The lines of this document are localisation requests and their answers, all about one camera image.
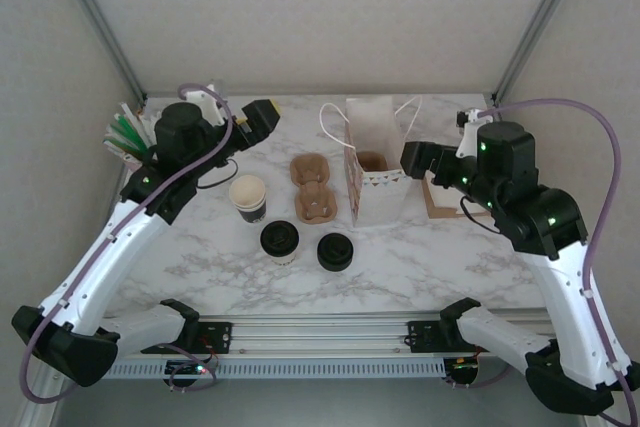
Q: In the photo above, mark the aluminium mounting rail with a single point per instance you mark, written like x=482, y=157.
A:
x=320, y=334

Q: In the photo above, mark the brown cardboard napkin tray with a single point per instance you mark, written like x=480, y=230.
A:
x=445, y=213

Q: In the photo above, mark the controller board with LED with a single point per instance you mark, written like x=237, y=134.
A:
x=192, y=369
x=462, y=364

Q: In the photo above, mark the green straw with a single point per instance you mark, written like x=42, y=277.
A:
x=129, y=134

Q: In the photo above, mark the printed paper gift bag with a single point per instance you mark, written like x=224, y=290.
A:
x=380, y=197

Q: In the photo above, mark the white nested paper cup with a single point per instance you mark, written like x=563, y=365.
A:
x=246, y=192
x=250, y=211

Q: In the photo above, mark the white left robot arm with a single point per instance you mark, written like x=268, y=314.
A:
x=100, y=257

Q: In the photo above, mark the black paper cup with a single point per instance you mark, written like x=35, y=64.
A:
x=252, y=218

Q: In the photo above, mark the white coffee cup black lid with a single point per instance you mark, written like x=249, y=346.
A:
x=280, y=239

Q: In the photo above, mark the aluminium frame post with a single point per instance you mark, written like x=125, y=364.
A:
x=539, y=22
x=102, y=22

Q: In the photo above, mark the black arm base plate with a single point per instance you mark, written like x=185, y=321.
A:
x=220, y=339
x=422, y=337

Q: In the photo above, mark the white wrapped straw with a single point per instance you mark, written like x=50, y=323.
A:
x=150, y=124
x=115, y=149
x=129, y=111

